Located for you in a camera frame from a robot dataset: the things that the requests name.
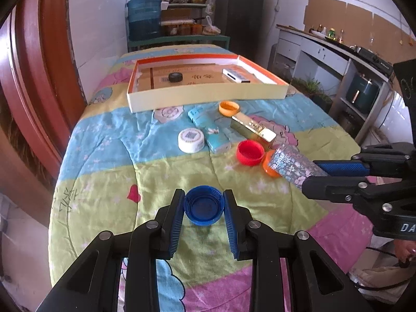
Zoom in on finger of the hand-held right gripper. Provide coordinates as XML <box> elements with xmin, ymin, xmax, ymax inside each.
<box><xmin>302</xmin><ymin>175</ymin><xmax>394</xmax><ymax>217</ymax></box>
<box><xmin>312</xmin><ymin>142</ymin><xmax>416</xmax><ymax>178</ymax></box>

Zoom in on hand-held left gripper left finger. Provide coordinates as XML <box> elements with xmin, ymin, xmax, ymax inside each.
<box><xmin>37</xmin><ymin>188</ymin><xmax>186</xmax><ymax>312</ymax></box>

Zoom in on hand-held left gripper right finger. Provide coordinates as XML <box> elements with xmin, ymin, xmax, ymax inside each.
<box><xmin>223</xmin><ymin>189</ymin><xmax>374</xmax><ymax>312</ymax></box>

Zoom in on blue bottle cap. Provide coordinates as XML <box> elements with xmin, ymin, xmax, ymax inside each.
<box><xmin>183</xmin><ymin>185</ymin><xmax>225</xmax><ymax>226</ymax></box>

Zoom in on floral tube with orange cap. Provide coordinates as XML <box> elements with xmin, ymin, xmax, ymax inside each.
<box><xmin>263</xmin><ymin>143</ymin><xmax>329</xmax><ymax>191</ymax></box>

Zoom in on red bottle cap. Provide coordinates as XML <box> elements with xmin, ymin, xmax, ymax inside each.
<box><xmin>237</xmin><ymin>139</ymin><xmax>265</xmax><ymax>167</ymax></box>

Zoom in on white bottle cap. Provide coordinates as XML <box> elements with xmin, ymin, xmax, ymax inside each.
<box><xmin>178</xmin><ymin>128</ymin><xmax>206</xmax><ymax>154</ymax></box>

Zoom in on gold rectangular box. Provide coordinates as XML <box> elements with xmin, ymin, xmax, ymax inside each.
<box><xmin>231</xmin><ymin>113</ymin><xmax>277</xmax><ymax>143</ymax></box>

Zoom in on light blue rectangular box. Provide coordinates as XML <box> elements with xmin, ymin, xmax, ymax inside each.
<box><xmin>188</xmin><ymin>107</ymin><xmax>230</xmax><ymax>154</ymax></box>

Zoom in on orange bottle cap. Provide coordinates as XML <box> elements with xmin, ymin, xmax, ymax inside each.
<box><xmin>219</xmin><ymin>101</ymin><xmax>240</xmax><ymax>115</ymax></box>

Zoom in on shallow orange-rimmed cardboard box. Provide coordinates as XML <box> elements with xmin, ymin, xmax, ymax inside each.
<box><xmin>126</xmin><ymin>54</ymin><xmax>290</xmax><ymax>114</ymax></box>

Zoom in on person's right hand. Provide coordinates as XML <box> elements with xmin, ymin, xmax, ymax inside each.
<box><xmin>394</xmin><ymin>239</ymin><xmax>416</xmax><ymax>269</ymax></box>

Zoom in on white appliance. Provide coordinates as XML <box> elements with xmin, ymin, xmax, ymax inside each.
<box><xmin>367</xmin><ymin>91</ymin><xmax>416</xmax><ymax>157</ymax></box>

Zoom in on printed pastel blanket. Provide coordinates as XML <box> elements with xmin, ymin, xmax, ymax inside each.
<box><xmin>49</xmin><ymin>44</ymin><xmax>391</xmax><ymax>312</ymax></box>

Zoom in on dark teal air fryer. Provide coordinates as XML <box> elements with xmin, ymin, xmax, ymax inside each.
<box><xmin>345</xmin><ymin>72</ymin><xmax>381</xmax><ymax>109</ymax></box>

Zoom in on green potted plants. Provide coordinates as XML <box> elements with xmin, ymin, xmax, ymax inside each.
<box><xmin>291</xmin><ymin>76</ymin><xmax>334</xmax><ymax>100</ymax></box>

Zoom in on black gas stove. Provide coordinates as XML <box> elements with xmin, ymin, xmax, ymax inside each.
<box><xmin>356</xmin><ymin>47</ymin><xmax>395</xmax><ymax>72</ymax></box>

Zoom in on white kitchen counter cabinet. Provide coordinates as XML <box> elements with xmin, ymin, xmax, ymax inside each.
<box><xmin>276</xmin><ymin>24</ymin><xmax>395</xmax><ymax>144</ymax></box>

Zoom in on white and black rectangular box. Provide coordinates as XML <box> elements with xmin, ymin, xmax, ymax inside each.
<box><xmin>222</xmin><ymin>67</ymin><xmax>251</xmax><ymax>84</ymax></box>

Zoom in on green storage shelf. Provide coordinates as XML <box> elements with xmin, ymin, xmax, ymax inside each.
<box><xmin>127</xmin><ymin>0</ymin><xmax>231</xmax><ymax>53</ymax></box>

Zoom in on black refrigerator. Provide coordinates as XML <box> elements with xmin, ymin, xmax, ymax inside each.
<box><xmin>215</xmin><ymin>0</ymin><xmax>265</xmax><ymax>60</ymax></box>

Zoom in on plastic bag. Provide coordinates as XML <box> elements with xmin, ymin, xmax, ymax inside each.
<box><xmin>203</xmin><ymin>16</ymin><xmax>222</xmax><ymax>36</ymax></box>

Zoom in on blue water jug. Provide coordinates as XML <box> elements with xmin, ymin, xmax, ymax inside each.
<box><xmin>127</xmin><ymin>0</ymin><xmax>162</xmax><ymax>41</ymax></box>

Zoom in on red-brown wooden door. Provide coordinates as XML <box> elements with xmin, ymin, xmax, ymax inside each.
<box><xmin>0</xmin><ymin>0</ymin><xmax>88</xmax><ymax>176</ymax></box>

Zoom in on black cable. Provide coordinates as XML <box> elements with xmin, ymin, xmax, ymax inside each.
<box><xmin>353</xmin><ymin>246</ymin><xmax>410</xmax><ymax>291</ymax></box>

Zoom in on cardboard wall panel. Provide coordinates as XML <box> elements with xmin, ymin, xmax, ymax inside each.
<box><xmin>304</xmin><ymin>0</ymin><xmax>416</xmax><ymax>53</ymax></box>

